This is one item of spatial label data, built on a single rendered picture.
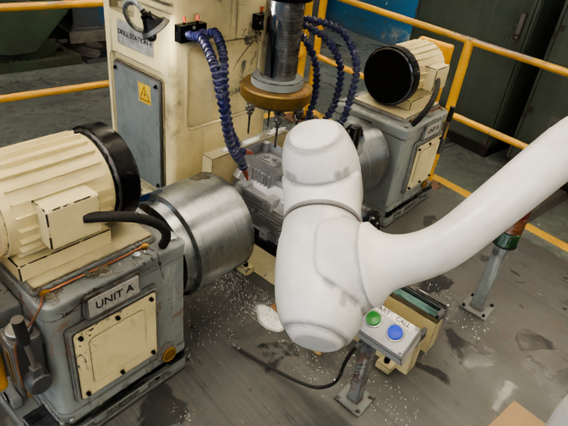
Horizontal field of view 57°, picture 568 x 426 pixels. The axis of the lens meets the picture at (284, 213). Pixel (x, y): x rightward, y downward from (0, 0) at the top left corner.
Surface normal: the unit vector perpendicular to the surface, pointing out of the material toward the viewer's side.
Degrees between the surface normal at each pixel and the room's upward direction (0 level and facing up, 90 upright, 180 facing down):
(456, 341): 0
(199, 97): 90
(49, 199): 0
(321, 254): 30
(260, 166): 90
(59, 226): 90
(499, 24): 90
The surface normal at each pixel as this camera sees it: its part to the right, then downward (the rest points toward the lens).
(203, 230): 0.62, -0.25
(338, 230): -0.21, -0.68
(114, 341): 0.75, 0.43
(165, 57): -0.65, 0.35
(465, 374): 0.11, -0.83
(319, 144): -0.17, -0.51
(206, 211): 0.49, -0.47
